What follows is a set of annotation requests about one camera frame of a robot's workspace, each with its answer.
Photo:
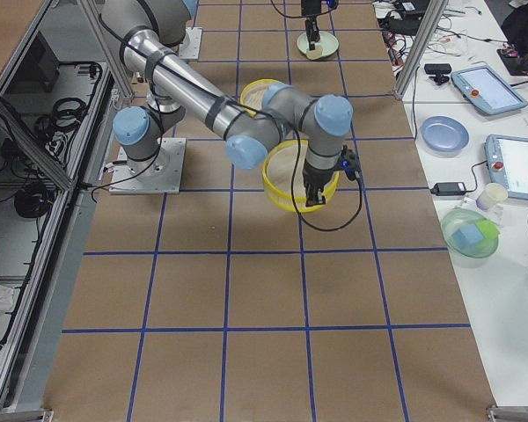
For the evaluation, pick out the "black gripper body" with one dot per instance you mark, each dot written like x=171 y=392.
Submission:
x=309 y=10
x=315 y=177

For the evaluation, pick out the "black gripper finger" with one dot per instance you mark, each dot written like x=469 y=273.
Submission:
x=311 y=193
x=320 y=198
x=315 y=34
x=308 y=29

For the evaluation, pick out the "white half-round bun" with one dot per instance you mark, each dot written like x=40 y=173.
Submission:
x=315 y=53

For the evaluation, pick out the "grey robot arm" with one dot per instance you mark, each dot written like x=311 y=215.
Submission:
x=143 y=34

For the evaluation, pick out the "yellow bamboo steamer base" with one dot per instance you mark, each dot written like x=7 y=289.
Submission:
x=252 y=94

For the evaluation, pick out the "mint green round plate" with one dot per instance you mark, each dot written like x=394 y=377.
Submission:
x=328 y=41

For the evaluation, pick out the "black power adapter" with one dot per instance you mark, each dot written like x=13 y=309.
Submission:
x=448 y=189

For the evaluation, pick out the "black webcam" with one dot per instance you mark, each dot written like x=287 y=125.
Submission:
x=438 y=72

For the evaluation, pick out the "blue round plate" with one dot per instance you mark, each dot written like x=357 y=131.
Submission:
x=443 y=136

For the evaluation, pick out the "clear glass bowl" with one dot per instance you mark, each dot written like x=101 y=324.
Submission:
x=472 y=257

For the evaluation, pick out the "blue foam cube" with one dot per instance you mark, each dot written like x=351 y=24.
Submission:
x=466 y=237

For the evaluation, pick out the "green foam cube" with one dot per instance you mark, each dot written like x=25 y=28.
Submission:
x=488 y=229

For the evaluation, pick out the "white paper cup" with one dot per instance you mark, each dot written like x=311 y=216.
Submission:
x=491 y=195

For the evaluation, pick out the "upper blue teach pendant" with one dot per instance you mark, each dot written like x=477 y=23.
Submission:
x=487 y=91

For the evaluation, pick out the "blue teach pendant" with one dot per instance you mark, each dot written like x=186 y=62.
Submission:
x=487 y=91
x=507 y=158

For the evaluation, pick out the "lower blue teach pendant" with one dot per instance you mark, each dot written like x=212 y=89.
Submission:
x=507 y=158

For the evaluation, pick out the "aluminium frame post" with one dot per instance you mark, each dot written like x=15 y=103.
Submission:
x=426 y=29

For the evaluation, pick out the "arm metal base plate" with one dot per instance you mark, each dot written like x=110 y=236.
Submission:
x=160 y=174

